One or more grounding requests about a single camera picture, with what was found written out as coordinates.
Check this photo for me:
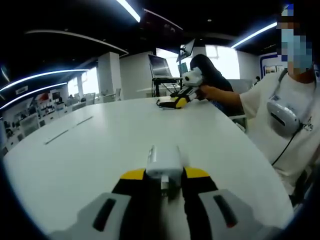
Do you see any person's right hand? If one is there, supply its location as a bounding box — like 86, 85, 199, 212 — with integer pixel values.
196, 84, 214, 101

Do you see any black laptop stand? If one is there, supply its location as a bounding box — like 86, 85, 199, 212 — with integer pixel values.
151, 76, 184, 98

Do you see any long ceiling light strip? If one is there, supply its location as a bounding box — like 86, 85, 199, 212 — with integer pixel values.
115, 0, 142, 24

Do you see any white chest-worn device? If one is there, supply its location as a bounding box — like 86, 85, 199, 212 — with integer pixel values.
265, 94, 302, 138

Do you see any dark hanging display screen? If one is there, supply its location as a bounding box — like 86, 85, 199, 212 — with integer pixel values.
139, 8, 184, 41

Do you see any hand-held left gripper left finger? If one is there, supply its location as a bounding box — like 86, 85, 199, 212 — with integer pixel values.
49, 167, 165, 240

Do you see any open laptop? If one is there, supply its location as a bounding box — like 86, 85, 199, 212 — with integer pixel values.
147, 54, 174, 79

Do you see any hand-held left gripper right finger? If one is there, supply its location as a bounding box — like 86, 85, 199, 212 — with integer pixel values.
181, 166, 284, 240

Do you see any white charger adapter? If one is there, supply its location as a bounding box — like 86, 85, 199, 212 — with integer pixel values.
145, 144, 185, 201

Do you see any tilted desk monitor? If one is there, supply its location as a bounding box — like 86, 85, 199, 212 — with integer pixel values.
175, 38, 196, 63

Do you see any black chest device cable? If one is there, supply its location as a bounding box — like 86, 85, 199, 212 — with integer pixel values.
271, 123, 305, 166

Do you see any person's torso in white shirt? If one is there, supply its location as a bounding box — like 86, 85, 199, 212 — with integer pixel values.
239, 68, 320, 197

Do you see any black Type-C cable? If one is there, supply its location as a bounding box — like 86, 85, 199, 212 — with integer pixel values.
155, 97, 177, 109

